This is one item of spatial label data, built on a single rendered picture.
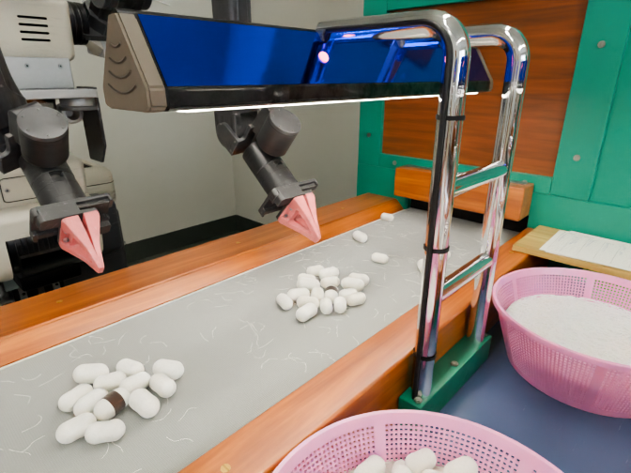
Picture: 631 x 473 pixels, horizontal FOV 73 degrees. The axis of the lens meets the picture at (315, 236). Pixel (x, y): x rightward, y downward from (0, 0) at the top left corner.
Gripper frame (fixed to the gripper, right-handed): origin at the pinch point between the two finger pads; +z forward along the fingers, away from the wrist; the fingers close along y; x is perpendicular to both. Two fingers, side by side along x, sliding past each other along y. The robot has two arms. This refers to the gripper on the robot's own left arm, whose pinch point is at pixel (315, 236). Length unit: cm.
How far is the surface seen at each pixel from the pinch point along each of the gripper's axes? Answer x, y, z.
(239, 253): 11.8, -6.7, -6.2
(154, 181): 158, 68, -127
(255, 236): 15.0, 1.0, -10.0
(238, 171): 156, 126, -121
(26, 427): 3.3, -44.7, 6.9
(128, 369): 1.7, -34.6, 6.4
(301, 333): -2.0, -14.4, 13.1
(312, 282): 1.2, -5.3, 6.7
